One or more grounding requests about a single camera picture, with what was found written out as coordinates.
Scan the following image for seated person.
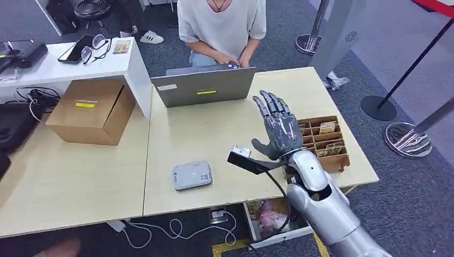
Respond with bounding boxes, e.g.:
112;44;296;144
176;0;267;69

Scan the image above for brown cardboard box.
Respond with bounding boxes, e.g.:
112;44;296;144
45;78;137;147

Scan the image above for white desk riser shelf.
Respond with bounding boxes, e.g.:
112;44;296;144
0;36;154;120

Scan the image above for yellow floor tape strip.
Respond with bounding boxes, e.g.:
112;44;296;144
212;239;249;257
312;232;330;257

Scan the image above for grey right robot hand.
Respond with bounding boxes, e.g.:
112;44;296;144
251;90;305;161

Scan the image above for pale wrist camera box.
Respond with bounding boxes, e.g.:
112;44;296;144
231;144;252;159

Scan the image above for grey standing panel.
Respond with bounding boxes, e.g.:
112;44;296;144
308;0;368;80

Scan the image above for metal floor socket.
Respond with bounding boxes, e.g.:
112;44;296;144
210;209;228;225

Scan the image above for black-framed eyeglasses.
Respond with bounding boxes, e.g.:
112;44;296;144
80;34;113;66

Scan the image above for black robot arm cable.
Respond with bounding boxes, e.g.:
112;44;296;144
248;171;292;249

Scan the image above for black bag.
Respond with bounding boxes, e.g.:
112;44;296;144
0;102;46;154

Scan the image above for red barrier belt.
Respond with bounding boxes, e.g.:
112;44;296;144
411;0;454;19

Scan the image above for small grey flat device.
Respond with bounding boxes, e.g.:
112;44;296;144
172;161;214;192

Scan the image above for wooden card box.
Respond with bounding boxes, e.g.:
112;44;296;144
297;115;351;173

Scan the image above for seated person's right hand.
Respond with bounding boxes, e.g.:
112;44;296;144
212;52;232;67

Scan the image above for chrome stanchion post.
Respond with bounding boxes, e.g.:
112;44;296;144
383;99;454;159
295;0;331;56

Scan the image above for black electronic box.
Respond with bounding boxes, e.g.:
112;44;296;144
0;40;49;70

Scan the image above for black smartphone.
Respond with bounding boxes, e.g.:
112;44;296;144
57;34;96;65

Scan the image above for black cable bundle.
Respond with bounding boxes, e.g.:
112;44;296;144
14;87;62;123

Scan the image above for grey laptop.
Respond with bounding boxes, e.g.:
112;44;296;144
152;64;257;108

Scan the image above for black round chair base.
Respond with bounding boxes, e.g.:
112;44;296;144
71;0;111;22

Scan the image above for white floor cable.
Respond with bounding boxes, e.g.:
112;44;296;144
122;211;238;250

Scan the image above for white crumpled bag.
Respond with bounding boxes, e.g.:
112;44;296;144
322;71;351;90

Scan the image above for black stanchion post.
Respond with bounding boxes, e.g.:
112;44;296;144
361;18;454;122

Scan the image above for white sneaker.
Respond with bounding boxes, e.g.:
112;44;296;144
139;30;165;45
119;25;139;39

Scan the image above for black cabinet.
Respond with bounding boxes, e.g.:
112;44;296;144
45;0;77;35

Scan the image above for pink plastic bag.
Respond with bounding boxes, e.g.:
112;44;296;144
259;210;289;232

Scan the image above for white open storage box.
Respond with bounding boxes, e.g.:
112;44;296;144
244;198;315;250

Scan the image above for white power adapter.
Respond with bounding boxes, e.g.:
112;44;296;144
107;220;127;233

